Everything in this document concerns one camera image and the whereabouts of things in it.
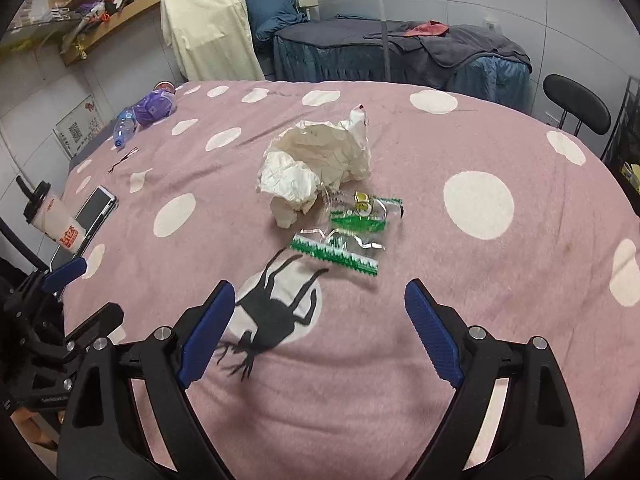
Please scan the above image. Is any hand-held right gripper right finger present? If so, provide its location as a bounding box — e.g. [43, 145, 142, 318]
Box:
[405, 279, 586, 480]

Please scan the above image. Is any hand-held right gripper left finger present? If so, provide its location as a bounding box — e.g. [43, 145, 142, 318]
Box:
[59, 281, 236, 480]

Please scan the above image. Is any cream garment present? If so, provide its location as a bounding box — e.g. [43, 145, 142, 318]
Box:
[160, 0, 266, 82]

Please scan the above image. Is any massage bed with blue skirt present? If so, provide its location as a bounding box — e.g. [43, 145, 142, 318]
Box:
[272, 15, 532, 113]

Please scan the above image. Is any white wall notice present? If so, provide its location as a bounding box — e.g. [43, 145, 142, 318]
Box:
[54, 95, 107, 159]

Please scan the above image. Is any grey smartphone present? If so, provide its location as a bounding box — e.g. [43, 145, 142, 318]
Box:
[72, 186, 119, 253]

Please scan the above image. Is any person's left hand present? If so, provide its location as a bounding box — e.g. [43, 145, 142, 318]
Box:
[12, 407, 60, 448]

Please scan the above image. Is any clear water bottle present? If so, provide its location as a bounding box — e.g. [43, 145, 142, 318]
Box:
[112, 109, 138, 151]

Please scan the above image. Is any wooden cubby shelf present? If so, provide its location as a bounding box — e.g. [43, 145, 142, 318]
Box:
[45, 0, 256, 66]

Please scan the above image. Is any green clear plastic wrapper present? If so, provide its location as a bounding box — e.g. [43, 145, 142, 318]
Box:
[290, 227, 386, 277]

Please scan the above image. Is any pink polka-dot blanket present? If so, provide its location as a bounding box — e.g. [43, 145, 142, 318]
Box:
[62, 79, 640, 480]

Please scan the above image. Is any grey blanket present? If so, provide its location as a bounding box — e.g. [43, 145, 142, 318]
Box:
[364, 22, 532, 88]

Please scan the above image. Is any drink cup with black lid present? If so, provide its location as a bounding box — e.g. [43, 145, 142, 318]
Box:
[17, 176, 87, 256]

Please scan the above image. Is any white floor lamp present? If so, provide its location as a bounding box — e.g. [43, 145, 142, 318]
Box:
[375, 0, 396, 81]

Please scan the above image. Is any red cloth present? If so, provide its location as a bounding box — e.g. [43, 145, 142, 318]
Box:
[400, 20, 448, 39]

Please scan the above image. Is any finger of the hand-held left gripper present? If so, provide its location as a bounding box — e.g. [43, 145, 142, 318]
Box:
[65, 302, 125, 349]
[42, 257, 87, 294]

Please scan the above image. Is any black hair clip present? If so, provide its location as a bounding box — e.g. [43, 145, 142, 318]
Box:
[107, 146, 141, 176]

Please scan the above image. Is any black metal cart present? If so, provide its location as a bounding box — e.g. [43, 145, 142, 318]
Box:
[602, 75, 640, 196]

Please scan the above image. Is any smiley-print clear plastic wrapper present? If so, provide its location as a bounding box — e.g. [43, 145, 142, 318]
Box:
[327, 191, 405, 232]

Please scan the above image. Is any blue bedding pile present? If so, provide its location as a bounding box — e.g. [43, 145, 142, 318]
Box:
[237, 0, 311, 43]

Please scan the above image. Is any purple mesh pouch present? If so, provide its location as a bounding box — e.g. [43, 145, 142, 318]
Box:
[132, 91, 176, 126]

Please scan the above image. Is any crumpled white paper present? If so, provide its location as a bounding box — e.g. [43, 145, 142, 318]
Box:
[256, 105, 373, 229]

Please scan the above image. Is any black round stool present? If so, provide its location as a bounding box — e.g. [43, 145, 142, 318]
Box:
[542, 74, 612, 161]

